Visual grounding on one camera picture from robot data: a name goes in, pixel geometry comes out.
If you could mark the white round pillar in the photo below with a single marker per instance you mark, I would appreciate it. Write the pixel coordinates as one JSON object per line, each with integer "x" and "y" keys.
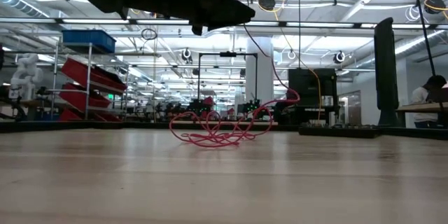
{"x": 259, "y": 77}

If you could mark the black gantry frame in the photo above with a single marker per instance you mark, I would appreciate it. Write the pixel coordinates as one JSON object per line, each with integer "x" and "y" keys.
{"x": 227, "y": 54}

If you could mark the black aluminium table frame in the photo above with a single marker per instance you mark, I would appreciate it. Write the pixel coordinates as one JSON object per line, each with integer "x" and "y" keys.
{"x": 140, "y": 125}

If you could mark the red storage bin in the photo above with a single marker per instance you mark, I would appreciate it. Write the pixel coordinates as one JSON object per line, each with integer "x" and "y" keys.
{"x": 82, "y": 98}
{"x": 91, "y": 75}
{"x": 75, "y": 115}

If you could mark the blue storage bin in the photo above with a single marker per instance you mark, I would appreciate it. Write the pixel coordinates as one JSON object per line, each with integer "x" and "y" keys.
{"x": 89, "y": 40}

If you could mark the wooden top workbench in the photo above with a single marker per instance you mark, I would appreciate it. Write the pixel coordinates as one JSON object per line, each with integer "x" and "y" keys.
{"x": 406, "y": 108}

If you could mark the tall black column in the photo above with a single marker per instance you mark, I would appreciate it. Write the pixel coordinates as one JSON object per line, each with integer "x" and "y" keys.
{"x": 386, "y": 70}

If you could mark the person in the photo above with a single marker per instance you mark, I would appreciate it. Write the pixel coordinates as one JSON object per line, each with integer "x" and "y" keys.
{"x": 421, "y": 98}

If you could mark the black monitor cart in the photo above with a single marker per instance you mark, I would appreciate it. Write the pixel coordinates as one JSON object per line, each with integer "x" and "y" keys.
{"x": 311, "y": 84}

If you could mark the thin black slanted pole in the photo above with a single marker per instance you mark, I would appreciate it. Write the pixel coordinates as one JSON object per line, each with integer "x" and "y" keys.
{"x": 426, "y": 31}

